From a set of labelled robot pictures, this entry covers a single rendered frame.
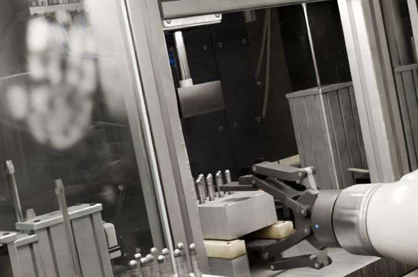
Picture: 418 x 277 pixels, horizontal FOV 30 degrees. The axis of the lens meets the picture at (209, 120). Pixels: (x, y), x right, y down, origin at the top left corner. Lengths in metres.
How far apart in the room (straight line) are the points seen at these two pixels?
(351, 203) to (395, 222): 0.08
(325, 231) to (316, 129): 0.39
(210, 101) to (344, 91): 0.30
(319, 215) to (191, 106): 0.28
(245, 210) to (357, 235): 0.23
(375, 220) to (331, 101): 0.46
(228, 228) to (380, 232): 0.27
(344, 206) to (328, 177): 0.40
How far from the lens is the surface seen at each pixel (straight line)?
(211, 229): 1.14
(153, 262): 0.78
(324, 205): 1.00
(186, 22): 1.15
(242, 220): 1.13
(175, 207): 0.91
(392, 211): 0.91
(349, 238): 0.97
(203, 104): 1.17
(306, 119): 1.37
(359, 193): 0.97
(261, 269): 1.19
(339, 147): 1.36
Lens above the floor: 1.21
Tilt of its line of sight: 3 degrees down
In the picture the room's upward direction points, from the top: 11 degrees counter-clockwise
